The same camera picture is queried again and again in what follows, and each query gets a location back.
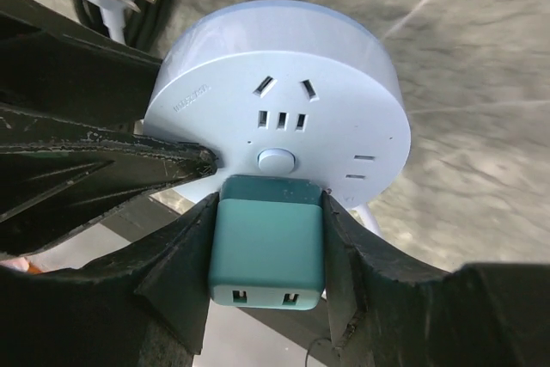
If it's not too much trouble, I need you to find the black power cable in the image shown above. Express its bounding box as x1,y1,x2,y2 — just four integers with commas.
70,0,177,52

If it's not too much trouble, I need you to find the teal charger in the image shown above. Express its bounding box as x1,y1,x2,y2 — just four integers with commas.
208,175,325,310

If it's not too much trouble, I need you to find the round blue socket hub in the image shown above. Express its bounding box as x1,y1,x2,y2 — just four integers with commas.
144,0,411,208

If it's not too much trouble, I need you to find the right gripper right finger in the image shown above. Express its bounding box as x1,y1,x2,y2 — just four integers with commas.
322,195,549,366

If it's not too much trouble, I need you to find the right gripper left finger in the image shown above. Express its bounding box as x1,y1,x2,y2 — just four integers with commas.
1,193,219,366

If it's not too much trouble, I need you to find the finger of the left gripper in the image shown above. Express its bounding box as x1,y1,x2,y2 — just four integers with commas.
1,0,161,126
1,106,217,255

